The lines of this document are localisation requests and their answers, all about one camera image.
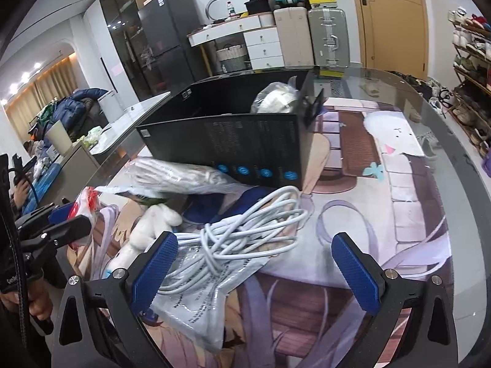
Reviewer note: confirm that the pile of dark shoes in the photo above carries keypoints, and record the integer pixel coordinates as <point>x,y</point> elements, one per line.
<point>425,88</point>

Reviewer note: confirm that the red white snack packet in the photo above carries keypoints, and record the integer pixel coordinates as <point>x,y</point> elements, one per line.
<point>89,201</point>

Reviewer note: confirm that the silver suitcase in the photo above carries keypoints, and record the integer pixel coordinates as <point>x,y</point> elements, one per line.
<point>329,38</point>

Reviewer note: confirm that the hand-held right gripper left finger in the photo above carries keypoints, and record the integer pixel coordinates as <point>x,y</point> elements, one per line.
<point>153,270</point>

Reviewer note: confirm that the white plush toy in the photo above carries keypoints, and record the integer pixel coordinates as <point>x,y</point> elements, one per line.
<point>149,230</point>

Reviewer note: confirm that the black cardboard box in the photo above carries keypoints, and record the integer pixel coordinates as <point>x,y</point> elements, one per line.
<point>230,149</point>

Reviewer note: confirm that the rows of assorted shoes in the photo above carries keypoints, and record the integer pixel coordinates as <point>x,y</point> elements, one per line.
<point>473,50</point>

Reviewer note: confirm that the blue storage box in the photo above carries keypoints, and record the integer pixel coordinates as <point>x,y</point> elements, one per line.
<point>42,184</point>

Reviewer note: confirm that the glass display cabinet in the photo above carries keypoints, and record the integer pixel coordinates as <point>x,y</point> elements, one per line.
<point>122,46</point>

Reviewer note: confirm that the pile of clothes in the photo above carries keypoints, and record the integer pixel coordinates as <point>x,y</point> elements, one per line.
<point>42,117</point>

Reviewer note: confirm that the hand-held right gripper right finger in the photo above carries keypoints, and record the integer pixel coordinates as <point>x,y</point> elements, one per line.
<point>356,272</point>

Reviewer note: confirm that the plastic water bottle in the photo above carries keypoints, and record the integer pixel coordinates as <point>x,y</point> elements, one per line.
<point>231,9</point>

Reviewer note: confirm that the white dressing table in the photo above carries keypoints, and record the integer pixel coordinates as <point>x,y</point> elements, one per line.
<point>264,42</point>

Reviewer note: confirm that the wooden door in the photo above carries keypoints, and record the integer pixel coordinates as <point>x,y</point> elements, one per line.
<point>391,23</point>

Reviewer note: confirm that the cream suitcase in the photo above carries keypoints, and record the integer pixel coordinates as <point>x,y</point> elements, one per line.
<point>293,36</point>

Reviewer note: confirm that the oval chrome frame mirror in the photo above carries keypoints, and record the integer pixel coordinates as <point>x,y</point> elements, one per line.
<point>214,2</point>

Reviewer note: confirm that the beige slipper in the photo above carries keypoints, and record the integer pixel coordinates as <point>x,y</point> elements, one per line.
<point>370,88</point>

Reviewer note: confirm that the clear printed plastic bag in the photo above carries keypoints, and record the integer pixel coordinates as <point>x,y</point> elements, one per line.
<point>191,314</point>

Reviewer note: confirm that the printed desk mat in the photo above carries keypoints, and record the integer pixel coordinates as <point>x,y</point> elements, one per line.
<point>402,207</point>

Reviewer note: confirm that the purple bag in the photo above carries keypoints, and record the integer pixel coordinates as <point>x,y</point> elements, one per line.
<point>487,166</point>

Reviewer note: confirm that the beige curtain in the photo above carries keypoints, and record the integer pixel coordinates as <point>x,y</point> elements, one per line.
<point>38,88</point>

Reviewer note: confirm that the wooden shoe rack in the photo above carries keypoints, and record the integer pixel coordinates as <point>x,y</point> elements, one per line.
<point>460,96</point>

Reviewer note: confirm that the white tall bin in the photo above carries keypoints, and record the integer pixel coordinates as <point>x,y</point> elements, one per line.
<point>59,138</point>

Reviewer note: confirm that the black storage bag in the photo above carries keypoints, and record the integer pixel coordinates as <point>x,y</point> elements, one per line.
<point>259,7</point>

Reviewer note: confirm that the person's left hand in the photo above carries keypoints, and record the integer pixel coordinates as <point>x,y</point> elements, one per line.
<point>38,301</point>

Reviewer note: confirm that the dark grey fridge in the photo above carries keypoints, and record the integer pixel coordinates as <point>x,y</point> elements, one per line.
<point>168,34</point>

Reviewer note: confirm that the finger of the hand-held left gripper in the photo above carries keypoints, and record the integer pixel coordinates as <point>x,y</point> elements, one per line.
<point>71,227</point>
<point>65,212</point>

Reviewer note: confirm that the grey marble top cabinet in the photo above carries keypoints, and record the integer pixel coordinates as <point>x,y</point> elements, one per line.
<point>75,170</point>

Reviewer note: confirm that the woven laundry basket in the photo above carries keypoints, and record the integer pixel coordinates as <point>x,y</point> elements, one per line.
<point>232,59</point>

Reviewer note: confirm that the blue down jacket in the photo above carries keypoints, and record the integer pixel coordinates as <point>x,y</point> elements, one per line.
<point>76,107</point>

